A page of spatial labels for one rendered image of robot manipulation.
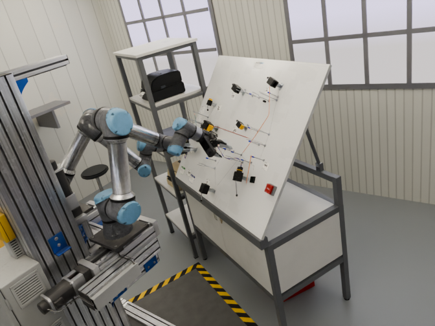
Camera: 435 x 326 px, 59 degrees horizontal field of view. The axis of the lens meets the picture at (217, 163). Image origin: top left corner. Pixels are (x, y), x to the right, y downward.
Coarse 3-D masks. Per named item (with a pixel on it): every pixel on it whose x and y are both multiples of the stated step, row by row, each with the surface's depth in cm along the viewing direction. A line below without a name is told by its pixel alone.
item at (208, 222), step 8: (192, 200) 306; (192, 208) 315; (200, 208) 297; (192, 216) 323; (200, 216) 305; (208, 216) 287; (216, 216) 272; (200, 224) 313; (208, 224) 294; (216, 224) 279; (208, 232) 302; (216, 232) 285; (216, 240) 292; (224, 248) 284
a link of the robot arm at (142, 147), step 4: (140, 144) 228; (144, 144) 229; (148, 144) 230; (140, 148) 229; (144, 148) 230; (148, 148) 231; (152, 148) 232; (156, 148) 233; (140, 152) 232; (144, 152) 231; (148, 152) 232
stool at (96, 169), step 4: (100, 164) 451; (104, 164) 448; (88, 168) 448; (92, 168) 445; (96, 168) 442; (100, 168) 440; (104, 168) 437; (108, 168) 442; (84, 172) 439; (88, 172) 437; (92, 172) 434; (96, 172) 432; (100, 172) 430; (104, 172) 433; (84, 176) 430; (88, 176) 427; (92, 176) 427; (96, 176) 427; (100, 176) 431; (96, 180) 443; (100, 184) 446; (100, 188) 448
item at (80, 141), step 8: (88, 112) 216; (80, 136) 221; (72, 144) 224; (80, 144) 223; (72, 152) 224; (80, 152) 226; (64, 160) 227; (72, 160) 226; (64, 168) 227; (72, 168) 229; (72, 176) 231
